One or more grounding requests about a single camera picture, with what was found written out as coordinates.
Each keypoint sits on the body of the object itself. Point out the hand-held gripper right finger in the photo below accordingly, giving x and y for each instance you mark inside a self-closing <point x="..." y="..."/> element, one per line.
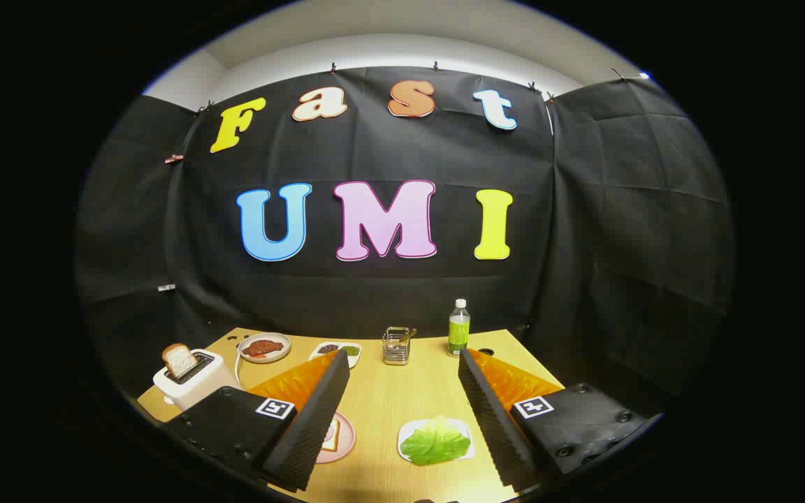
<point x="490" y="419"/>

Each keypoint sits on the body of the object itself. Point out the white bread slice brown crust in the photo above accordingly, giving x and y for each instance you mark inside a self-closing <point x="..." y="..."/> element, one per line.
<point x="179" y="360"/>
<point x="331" y="441"/>

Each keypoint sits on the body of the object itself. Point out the white toaster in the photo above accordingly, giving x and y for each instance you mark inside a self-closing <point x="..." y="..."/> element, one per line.
<point x="193" y="388"/>

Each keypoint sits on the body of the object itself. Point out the green lettuce leaf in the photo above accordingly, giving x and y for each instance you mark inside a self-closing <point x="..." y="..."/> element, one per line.
<point x="434" y="441"/>

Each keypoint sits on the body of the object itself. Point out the white divided dish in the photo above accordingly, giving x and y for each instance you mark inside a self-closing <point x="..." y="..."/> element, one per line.
<point x="355" y="359"/>

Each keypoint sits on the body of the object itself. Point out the pile of green beans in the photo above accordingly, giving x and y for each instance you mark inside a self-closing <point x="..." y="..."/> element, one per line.
<point x="350" y="350"/>

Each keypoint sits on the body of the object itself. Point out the white square plate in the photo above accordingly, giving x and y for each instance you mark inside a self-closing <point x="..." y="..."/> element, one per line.
<point x="404" y="429"/>

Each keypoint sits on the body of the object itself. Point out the black backdrop cloth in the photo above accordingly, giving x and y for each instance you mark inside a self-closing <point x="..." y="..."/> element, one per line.
<point x="374" y="293"/>

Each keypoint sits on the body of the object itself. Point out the pink round plate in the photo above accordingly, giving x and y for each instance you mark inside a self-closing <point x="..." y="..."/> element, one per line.
<point x="345" y="436"/>

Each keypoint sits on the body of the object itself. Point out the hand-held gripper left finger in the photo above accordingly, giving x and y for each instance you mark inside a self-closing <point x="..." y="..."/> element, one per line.
<point x="315" y="426"/>

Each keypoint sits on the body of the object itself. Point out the green label plastic bottle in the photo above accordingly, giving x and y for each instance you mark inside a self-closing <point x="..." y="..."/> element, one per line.
<point x="458" y="335"/>

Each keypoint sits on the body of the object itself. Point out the brown meat piece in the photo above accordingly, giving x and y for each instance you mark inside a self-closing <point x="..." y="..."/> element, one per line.
<point x="263" y="347"/>

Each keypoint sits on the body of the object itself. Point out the small grey round plate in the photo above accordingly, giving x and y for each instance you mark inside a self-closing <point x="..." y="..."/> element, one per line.
<point x="286" y="347"/>

